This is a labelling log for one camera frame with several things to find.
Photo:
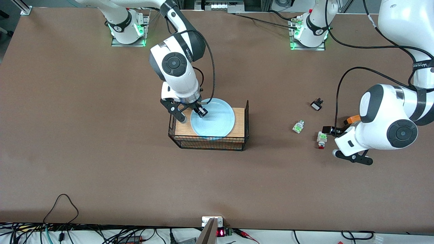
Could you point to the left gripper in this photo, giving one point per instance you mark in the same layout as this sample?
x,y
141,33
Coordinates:
x,y
335,130

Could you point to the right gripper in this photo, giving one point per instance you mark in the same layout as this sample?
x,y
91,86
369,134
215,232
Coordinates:
x,y
197,107

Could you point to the red push button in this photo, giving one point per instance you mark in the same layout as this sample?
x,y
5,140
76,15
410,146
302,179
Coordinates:
x,y
321,138

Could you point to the light blue plate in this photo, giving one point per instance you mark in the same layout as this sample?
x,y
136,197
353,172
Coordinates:
x,y
217,118

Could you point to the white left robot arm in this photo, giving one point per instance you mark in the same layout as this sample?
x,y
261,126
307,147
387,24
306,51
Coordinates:
x,y
390,125

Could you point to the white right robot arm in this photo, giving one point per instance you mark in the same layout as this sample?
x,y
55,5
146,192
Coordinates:
x,y
176,64

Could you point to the green push button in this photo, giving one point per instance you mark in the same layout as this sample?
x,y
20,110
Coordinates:
x,y
298,127

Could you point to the small black clip block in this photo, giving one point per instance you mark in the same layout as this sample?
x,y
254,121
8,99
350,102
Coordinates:
x,y
316,105

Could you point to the wooden board in basket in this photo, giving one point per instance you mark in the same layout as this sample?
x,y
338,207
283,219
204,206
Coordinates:
x,y
239,122

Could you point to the red digit display module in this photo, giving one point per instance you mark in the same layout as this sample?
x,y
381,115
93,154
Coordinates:
x,y
221,232

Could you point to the red clip lead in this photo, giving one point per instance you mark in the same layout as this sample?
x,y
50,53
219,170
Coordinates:
x,y
245,234

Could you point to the black power adapter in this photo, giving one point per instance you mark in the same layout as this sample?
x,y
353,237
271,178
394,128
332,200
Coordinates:
x,y
130,240

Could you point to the orange button enclosure box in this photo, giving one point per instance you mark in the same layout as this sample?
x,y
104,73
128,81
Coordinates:
x,y
353,119

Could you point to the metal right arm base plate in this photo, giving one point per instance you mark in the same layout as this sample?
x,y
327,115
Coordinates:
x,y
117,43

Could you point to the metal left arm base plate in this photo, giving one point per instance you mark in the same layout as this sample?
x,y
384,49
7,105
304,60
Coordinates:
x,y
305,48

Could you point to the silver metal bracket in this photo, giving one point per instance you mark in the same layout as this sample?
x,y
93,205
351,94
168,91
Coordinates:
x,y
206,221

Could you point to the grey camera mount bar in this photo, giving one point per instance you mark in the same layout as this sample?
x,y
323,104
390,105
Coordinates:
x,y
208,235

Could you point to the aluminium frame profile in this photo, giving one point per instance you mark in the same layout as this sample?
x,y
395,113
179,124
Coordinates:
x,y
25,8

